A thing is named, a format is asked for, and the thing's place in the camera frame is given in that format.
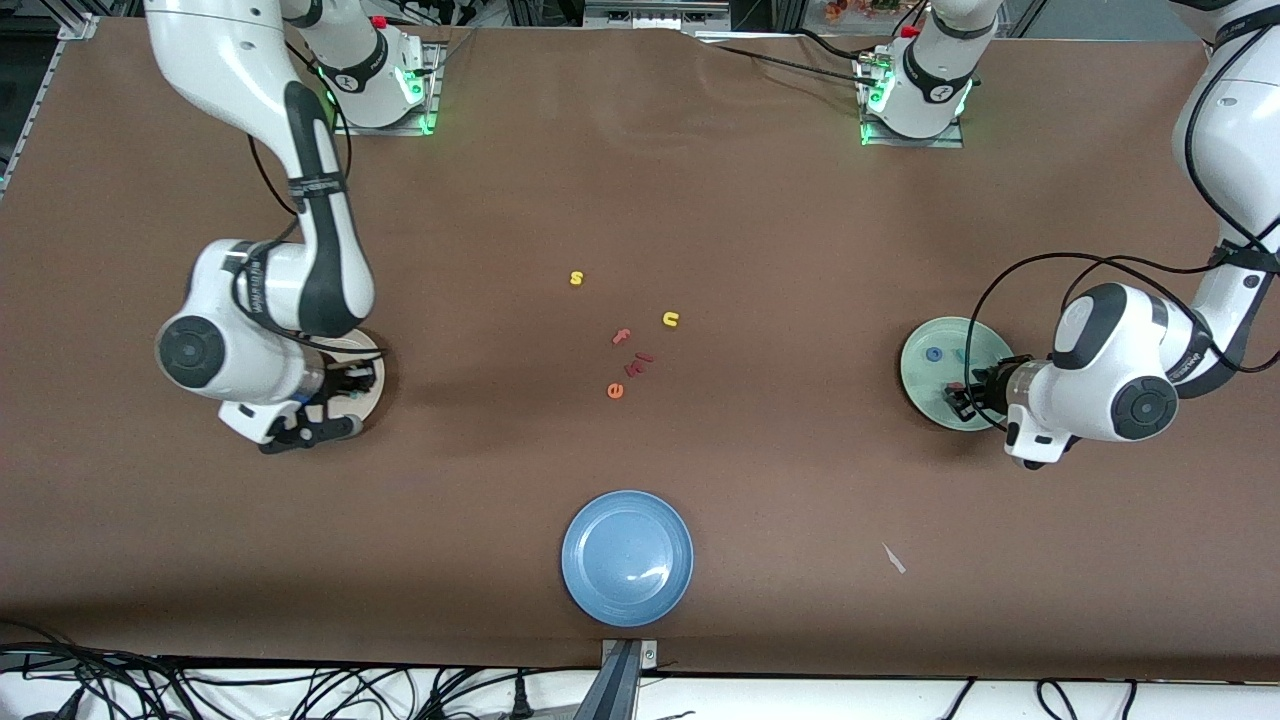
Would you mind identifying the beige brown plate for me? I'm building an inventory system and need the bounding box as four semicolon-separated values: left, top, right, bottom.
325;328;387;433

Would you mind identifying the light green plate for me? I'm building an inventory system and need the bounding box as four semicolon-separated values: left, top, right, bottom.
899;316;1022;433

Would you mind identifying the blue plate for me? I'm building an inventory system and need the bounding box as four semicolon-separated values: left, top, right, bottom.
560;489;695;629

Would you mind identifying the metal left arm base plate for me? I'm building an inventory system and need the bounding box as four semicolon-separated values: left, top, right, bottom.
858;55;966;150

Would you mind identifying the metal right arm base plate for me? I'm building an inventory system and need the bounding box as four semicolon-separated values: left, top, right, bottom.
330;40;446;137

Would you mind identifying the black base cable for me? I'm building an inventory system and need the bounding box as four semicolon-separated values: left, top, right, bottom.
695;40;873;86
795;28;873;63

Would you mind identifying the grey metal camera stand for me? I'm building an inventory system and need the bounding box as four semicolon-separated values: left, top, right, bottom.
575;638;661;720

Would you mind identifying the aluminium frame rack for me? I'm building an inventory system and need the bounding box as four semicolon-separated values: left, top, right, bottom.
505;0;801;31

